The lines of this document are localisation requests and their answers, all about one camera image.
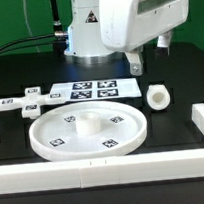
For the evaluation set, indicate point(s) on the white front fence bar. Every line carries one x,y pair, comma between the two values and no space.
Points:
102,171

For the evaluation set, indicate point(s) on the white cross-shaped table base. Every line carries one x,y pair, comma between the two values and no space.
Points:
31,103

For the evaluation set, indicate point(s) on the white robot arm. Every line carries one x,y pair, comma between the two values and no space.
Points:
84,34

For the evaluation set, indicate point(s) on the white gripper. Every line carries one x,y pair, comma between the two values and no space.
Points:
127,24

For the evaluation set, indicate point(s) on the white marker sheet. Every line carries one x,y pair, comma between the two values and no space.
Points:
98,89

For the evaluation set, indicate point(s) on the black vertical cable connector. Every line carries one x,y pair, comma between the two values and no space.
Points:
59,46

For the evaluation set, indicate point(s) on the white round table top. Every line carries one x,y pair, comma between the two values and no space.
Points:
88,130

